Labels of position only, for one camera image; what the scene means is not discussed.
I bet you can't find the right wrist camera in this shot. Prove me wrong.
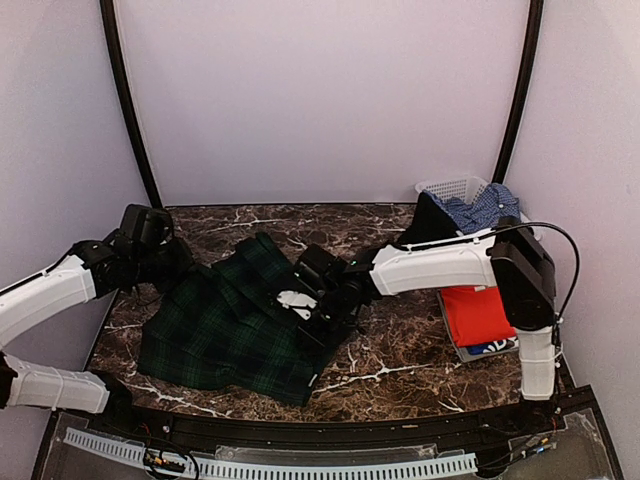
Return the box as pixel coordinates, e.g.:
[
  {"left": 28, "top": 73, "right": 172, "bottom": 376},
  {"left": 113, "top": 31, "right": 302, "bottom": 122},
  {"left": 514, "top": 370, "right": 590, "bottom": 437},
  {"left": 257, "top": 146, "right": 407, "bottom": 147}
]
[{"left": 294, "top": 244, "right": 346, "bottom": 292}]

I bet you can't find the blue checkered shirt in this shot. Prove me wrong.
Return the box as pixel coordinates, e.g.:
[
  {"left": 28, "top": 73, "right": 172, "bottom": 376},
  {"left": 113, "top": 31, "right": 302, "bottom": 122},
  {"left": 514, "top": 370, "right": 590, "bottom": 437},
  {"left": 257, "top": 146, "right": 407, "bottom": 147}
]
[{"left": 430, "top": 183, "right": 521, "bottom": 234}]

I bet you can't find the left black frame post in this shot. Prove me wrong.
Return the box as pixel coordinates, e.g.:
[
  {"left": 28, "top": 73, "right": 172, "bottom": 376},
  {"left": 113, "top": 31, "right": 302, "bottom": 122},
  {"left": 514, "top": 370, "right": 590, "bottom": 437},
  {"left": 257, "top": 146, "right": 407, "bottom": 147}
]
[{"left": 99, "top": 0, "right": 163, "bottom": 208}]

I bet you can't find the white slotted cable duct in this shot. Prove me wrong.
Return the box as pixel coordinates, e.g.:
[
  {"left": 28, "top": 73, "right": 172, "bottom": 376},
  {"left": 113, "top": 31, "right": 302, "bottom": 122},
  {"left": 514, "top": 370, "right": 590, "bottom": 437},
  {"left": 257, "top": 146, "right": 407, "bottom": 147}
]
[{"left": 63, "top": 428, "right": 478, "bottom": 479}]

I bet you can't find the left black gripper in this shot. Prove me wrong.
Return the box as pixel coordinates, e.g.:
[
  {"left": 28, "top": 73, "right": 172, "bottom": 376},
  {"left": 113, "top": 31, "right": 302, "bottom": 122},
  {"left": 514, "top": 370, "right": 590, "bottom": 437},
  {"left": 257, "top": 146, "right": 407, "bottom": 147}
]
[{"left": 133, "top": 235, "right": 197, "bottom": 293}]

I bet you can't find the black frame post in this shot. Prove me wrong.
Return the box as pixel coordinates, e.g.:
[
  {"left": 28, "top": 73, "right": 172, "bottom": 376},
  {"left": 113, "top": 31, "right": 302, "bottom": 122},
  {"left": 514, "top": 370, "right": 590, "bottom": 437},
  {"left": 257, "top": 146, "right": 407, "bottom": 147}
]
[
  {"left": 99, "top": 0, "right": 163, "bottom": 208},
  {"left": 492, "top": 0, "right": 544, "bottom": 184}
]

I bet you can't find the red t-shirt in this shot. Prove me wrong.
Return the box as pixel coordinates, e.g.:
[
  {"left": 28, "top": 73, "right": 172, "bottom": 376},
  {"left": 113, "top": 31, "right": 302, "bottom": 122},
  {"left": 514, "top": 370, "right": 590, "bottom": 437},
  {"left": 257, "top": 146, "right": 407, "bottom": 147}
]
[{"left": 440, "top": 287, "right": 516, "bottom": 347}]

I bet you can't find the grey folded garment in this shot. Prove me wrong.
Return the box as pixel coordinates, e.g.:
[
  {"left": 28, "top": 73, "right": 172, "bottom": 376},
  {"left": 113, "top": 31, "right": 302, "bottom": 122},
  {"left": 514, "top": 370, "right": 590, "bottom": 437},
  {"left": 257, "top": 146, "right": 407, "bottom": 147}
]
[{"left": 437, "top": 291, "right": 519, "bottom": 363}]

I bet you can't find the black garment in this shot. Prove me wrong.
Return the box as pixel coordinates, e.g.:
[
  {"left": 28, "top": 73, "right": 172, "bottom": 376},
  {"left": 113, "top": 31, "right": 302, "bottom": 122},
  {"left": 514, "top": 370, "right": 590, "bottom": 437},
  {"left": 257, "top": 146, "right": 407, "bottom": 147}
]
[{"left": 396, "top": 192, "right": 460, "bottom": 245}]

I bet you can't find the white laundry basket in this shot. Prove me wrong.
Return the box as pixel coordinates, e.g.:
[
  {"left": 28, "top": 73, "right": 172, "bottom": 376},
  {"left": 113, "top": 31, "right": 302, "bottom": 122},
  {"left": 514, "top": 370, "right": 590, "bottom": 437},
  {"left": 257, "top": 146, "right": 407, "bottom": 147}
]
[{"left": 415, "top": 176, "right": 529, "bottom": 222}]

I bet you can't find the blue printed t-shirt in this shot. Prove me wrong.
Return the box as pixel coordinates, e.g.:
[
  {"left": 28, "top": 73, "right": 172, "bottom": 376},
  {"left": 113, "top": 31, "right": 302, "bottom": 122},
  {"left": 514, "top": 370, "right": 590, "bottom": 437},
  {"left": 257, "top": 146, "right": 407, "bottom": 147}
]
[{"left": 466, "top": 337, "right": 519, "bottom": 356}]

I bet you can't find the black front rail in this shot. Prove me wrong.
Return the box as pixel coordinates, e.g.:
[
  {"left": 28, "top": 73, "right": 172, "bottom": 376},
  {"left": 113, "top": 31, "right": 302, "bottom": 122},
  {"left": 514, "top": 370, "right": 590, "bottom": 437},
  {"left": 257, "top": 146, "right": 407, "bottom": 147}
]
[{"left": 89, "top": 402, "right": 565, "bottom": 452}]

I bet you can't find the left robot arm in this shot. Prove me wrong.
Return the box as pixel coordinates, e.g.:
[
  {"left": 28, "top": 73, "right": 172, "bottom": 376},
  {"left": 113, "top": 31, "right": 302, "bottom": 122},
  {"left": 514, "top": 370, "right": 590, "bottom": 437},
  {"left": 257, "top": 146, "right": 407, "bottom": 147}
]
[{"left": 1, "top": 239, "right": 193, "bottom": 436}]

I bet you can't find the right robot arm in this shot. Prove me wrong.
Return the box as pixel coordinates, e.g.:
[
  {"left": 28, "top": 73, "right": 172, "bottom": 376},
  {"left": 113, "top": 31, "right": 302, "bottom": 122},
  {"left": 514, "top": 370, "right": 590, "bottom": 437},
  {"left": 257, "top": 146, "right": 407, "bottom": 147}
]
[{"left": 277, "top": 220, "right": 564, "bottom": 434}]

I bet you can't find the dark green plaid garment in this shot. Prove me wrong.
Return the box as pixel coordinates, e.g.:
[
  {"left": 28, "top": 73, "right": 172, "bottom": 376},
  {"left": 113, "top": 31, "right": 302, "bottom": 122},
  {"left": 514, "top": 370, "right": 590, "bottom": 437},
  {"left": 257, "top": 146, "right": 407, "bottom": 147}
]
[{"left": 137, "top": 232, "right": 334, "bottom": 407}]

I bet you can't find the right black frame post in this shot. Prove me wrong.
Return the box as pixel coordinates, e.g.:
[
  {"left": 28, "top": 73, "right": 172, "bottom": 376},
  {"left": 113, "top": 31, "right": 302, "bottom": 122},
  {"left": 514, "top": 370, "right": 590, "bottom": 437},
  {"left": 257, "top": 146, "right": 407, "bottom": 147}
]
[{"left": 492, "top": 0, "right": 544, "bottom": 184}]

